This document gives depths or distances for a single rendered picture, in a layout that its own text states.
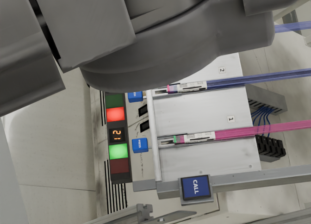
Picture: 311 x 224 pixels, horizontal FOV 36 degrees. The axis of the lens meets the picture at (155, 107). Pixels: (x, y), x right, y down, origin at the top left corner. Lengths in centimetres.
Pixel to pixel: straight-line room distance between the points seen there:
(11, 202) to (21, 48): 71
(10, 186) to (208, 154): 37
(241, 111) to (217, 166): 12
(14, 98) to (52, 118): 152
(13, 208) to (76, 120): 93
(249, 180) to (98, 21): 75
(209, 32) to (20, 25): 9
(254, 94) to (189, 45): 117
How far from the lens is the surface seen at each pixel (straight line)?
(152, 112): 93
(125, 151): 95
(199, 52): 21
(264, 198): 132
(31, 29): 17
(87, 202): 168
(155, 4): 19
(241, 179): 91
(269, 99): 142
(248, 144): 94
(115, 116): 97
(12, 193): 87
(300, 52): 183
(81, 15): 18
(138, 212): 98
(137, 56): 20
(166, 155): 93
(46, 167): 163
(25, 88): 18
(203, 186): 86
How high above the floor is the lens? 137
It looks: 42 degrees down
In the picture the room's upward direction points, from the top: 61 degrees clockwise
